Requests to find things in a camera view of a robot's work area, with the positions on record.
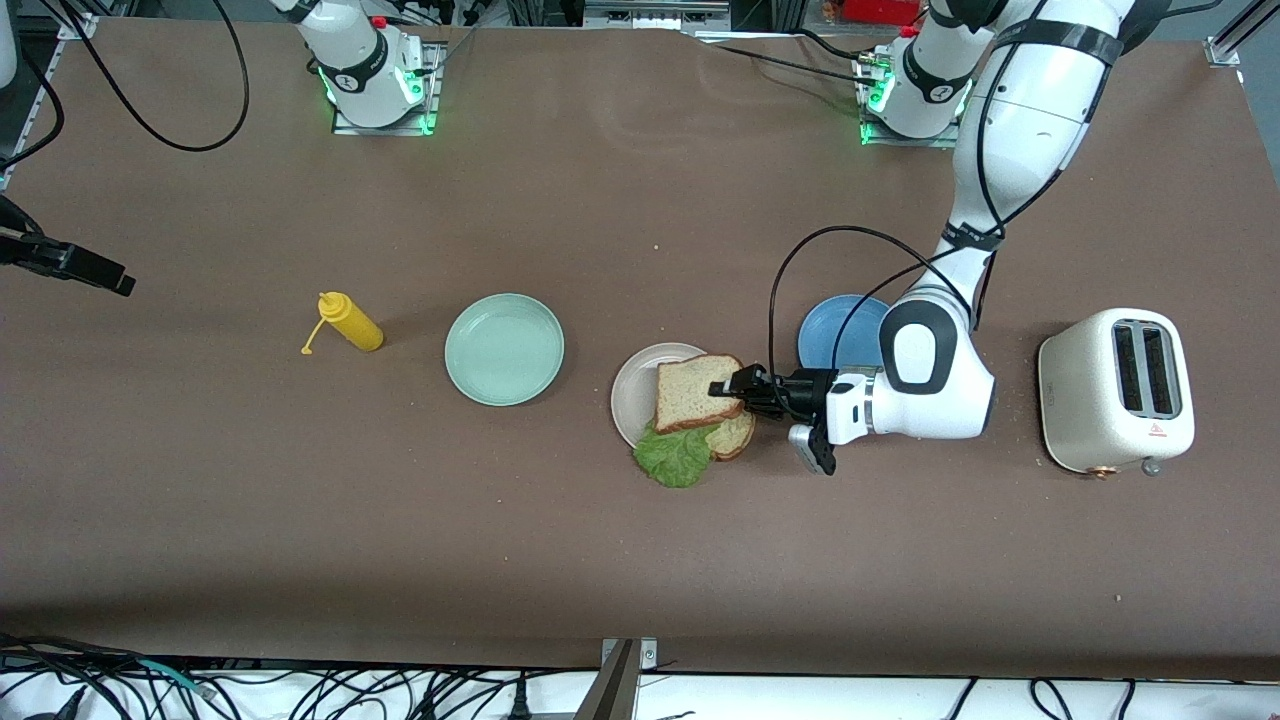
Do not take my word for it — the brown bread slice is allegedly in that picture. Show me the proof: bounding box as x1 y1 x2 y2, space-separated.
704 410 757 463
654 353 747 436

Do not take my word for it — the green lettuce leaf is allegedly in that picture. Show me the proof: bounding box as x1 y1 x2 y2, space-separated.
632 421 715 490

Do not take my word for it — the yellow mustard squeeze bottle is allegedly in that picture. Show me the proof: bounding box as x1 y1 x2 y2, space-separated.
300 291 386 357

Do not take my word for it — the blue round plate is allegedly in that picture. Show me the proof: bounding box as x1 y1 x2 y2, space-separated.
796 293 893 373

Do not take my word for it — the beige round plate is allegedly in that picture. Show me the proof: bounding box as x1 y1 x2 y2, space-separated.
610 341 711 450

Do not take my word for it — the mint green round plate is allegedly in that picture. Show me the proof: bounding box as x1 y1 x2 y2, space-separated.
443 292 567 408

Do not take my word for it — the white two-slot toaster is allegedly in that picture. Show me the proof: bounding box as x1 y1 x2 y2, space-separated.
1036 306 1197 480

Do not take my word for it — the red box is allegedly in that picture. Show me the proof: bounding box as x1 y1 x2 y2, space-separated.
842 0 924 27

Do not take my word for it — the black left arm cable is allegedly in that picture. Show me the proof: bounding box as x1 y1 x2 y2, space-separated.
767 20 1051 394

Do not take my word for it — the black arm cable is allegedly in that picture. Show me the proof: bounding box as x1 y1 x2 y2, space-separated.
767 20 1051 394
0 0 252 173

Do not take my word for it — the aluminium frame corner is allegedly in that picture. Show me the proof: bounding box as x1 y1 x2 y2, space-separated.
1204 0 1280 70
54 0 102 42

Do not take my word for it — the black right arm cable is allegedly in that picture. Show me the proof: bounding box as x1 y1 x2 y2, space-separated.
0 0 252 173

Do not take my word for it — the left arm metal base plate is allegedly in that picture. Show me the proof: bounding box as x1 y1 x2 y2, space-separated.
857 50 967 150

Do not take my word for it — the grey aluminium post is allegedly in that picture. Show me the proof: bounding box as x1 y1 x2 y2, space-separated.
574 636 659 720

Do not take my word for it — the black cable on table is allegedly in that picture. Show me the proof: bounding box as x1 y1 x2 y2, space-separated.
688 27 883 87

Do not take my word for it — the grey metal bracket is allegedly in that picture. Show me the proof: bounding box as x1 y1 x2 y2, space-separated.
582 0 732 32

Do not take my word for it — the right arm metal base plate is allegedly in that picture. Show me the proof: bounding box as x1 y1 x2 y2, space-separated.
331 38 444 137

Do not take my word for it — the teal floor cable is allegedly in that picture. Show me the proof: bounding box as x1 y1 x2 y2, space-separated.
134 656 217 699

